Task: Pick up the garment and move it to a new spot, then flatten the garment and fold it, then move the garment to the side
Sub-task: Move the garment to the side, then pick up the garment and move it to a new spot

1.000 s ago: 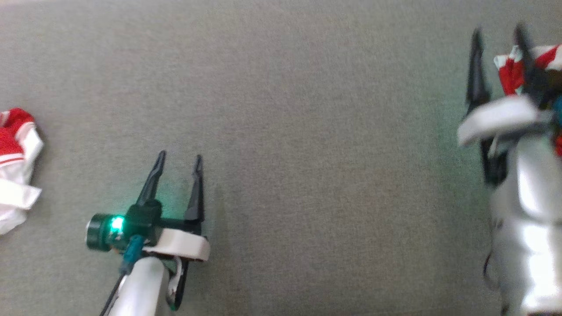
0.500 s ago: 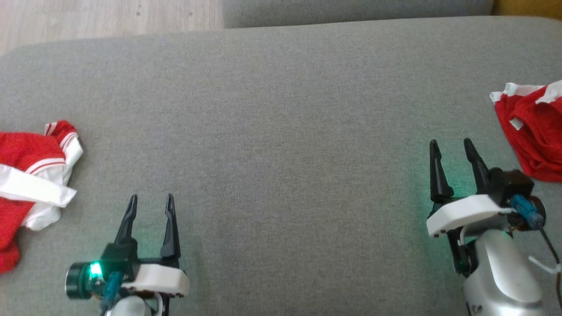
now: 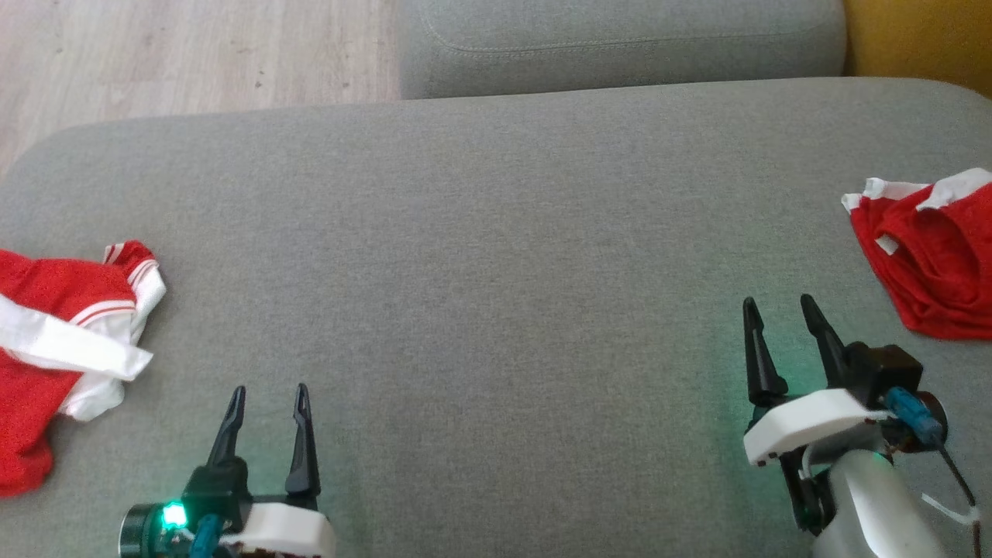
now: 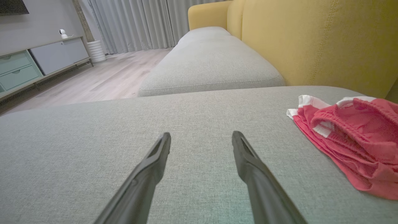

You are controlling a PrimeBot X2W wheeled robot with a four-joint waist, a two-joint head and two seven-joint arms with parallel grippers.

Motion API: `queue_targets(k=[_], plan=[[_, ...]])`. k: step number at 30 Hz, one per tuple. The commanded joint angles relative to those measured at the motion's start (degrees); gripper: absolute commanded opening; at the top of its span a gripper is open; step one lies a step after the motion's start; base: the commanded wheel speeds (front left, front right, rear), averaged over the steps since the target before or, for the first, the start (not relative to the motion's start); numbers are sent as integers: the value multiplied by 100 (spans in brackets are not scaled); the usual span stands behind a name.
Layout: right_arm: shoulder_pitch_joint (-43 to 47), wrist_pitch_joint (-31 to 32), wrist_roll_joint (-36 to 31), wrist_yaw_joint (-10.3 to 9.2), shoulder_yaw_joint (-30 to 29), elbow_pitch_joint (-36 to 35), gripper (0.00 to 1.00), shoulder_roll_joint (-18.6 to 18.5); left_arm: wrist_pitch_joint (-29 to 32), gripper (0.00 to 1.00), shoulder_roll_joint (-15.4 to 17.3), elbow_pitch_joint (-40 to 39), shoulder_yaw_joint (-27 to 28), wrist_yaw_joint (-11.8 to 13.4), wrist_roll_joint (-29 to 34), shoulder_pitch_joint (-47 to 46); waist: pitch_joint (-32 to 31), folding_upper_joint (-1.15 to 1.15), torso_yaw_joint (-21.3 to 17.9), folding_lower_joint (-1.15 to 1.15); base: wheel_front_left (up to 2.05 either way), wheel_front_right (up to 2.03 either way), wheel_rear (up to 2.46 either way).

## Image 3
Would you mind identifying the large grey sofa seat cushion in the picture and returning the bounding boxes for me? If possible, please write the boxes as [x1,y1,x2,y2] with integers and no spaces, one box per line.
[0,76,992,558]

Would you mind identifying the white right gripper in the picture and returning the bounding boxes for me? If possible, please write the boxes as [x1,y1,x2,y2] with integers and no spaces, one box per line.
[742,294,889,537]

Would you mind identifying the yellow sofa back cushion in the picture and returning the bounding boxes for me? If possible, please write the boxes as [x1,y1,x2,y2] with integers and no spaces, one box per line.
[843,0,992,98]

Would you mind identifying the white right arm cable strap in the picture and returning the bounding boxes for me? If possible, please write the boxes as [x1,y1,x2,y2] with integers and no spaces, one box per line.
[921,492,980,530]

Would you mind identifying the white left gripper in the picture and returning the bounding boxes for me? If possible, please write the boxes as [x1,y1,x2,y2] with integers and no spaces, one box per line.
[205,383,336,558]

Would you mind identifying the red shorts with white trim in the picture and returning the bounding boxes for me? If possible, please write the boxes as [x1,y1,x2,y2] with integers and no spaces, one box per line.
[841,167,992,343]

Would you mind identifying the small grey sofa seat cushion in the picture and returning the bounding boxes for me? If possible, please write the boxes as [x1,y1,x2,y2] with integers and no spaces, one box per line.
[395,0,848,101]

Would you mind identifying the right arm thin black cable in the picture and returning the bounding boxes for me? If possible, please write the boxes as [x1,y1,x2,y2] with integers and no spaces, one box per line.
[883,386,984,558]

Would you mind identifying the red bulls basketball jersey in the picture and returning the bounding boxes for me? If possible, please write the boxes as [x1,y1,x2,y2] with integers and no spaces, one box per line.
[0,239,168,498]

